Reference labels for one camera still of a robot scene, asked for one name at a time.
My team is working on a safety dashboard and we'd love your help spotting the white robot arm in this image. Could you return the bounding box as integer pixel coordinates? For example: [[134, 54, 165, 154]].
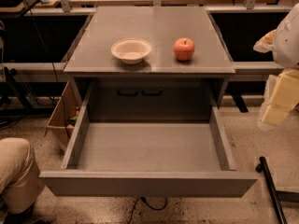
[[253, 4, 299, 131]]

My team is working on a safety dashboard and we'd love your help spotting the black floor cable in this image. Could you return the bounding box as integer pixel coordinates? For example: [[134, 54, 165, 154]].
[[127, 197, 168, 224]]

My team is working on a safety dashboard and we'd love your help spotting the grey drawer cabinet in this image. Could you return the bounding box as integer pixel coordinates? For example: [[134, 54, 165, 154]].
[[65, 7, 235, 122]]

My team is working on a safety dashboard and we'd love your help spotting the green and orange toy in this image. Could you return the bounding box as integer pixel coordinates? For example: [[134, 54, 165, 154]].
[[69, 107, 80, 126]]

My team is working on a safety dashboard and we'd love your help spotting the brown cardboard box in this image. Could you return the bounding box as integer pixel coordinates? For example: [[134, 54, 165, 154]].
[[47, 82, 80, 151]]

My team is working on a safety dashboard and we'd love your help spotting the person's beige trouser leg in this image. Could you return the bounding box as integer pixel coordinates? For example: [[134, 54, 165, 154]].
[[0, 137, 45, 215]]

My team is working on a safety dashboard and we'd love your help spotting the white paper bowl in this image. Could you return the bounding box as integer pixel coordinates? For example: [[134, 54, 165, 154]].
[[111, 38, 151, 64]]

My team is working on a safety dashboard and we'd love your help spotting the grey top drawer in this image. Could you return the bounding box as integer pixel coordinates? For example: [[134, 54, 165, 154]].
[[41, 83, 257, 198]]

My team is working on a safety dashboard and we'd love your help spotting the red apple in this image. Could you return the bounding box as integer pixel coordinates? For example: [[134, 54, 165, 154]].
[[173, 37, 195, 62]]

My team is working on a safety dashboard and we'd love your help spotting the black metal stand leg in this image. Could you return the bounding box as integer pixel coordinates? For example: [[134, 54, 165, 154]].
[[255, 156, 287, 224]]

